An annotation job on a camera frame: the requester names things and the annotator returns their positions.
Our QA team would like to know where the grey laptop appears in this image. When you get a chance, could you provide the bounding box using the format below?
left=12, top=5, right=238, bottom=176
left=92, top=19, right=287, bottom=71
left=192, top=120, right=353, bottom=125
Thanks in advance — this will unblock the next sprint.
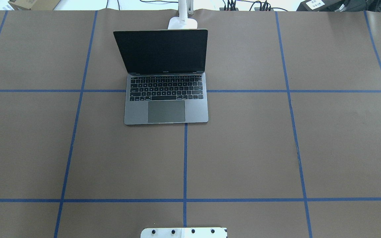
left=113, top=29, right=209, bottom=125

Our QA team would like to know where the white desk lamp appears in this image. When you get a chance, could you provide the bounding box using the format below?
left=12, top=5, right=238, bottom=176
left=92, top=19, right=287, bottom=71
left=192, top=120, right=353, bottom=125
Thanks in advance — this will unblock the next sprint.
left=167, top=0, right=198, bottom=30

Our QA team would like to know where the cardboard box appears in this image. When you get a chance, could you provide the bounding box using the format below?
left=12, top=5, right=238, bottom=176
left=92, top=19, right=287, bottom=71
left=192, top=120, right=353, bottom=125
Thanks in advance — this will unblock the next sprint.
left=8, top=0, right=60, bottom=11

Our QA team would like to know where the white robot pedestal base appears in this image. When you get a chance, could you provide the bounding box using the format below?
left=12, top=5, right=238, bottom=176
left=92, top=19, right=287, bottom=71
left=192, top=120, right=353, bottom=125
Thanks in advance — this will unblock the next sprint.
left=140, top=227, right=228, bottom=238

